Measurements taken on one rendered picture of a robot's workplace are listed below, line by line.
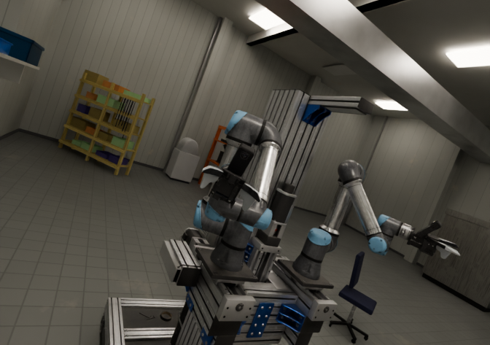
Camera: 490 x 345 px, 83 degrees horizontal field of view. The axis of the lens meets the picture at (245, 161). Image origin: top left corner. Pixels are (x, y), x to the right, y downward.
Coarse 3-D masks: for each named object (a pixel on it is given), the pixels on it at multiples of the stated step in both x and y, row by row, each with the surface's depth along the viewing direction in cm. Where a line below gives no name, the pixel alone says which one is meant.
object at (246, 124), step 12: (240, 120) 113; (252, 120) 114; (264, 120) 116; (228, 132) 116; (240, 132) 113; (252, 132) 114; (228, 144) 117; (228, 156) 116; (204, 204) 116; (204, 216) 115; (204, 228) 117; (216, 228) 116
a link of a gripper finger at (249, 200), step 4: (244, 184) 70; (244, 188) 70; (248, 188) 69; (252, 188) 70; (244, 192) 71; (248, 192) 69; (252, 192) 68; (256, 192) 67; (244, 196) 71; (248, 196) 70; (252, 196) 67; (256, 196) 66; (244, 200) 70; (248, 200) 69; (252, 200) 68; (256, 200) 65; (260, 200) 65; (244, 204) 70; (248, 204) 69; (244, 208) 69; (248, 208) 68
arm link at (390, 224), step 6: (384, 216) 142; (378, 222) 141; (384, 222) 140; (390, 222) 138; (396, 222) 138; (402, 222) 138; (384, 228) 139; (390, 228) 138; (396, 228) 136; (390, 234) 138; (396, 234) 137
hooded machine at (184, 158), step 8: (184, 144) 806; (192, 144) 818; (176, 152) 814; (184, 152) 807; (192, 152) 824; (176, 160) 800; (184, 160) 813; (192, 160) 826; (168, 168) 830; (176, 168) 806; (184, 168) 819; (192, 168) 832; (168, 176) 825; (176, 176) 811; (184, 176) 824; (192, 176) 838
